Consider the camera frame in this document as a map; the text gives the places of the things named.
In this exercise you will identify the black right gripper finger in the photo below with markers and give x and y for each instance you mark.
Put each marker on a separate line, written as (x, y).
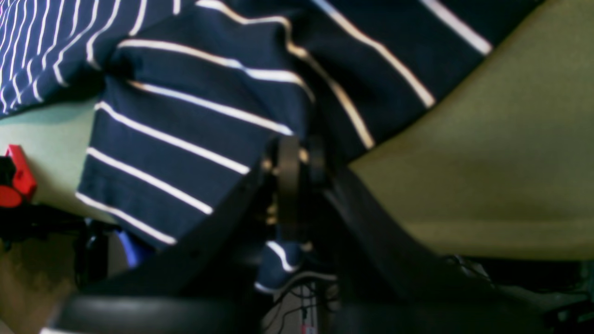
(388, 282)

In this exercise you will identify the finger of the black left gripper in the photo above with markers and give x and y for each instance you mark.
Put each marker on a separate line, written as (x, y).
(202, 285)

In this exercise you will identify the navy white striped T-shirt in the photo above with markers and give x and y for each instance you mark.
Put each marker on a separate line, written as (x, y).
(195, 90)

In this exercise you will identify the light green table cloth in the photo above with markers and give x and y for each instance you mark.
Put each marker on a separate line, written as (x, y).
(500, 167)

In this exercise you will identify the blue orange bar clamp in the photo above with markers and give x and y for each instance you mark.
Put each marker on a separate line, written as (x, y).
(22, 219)

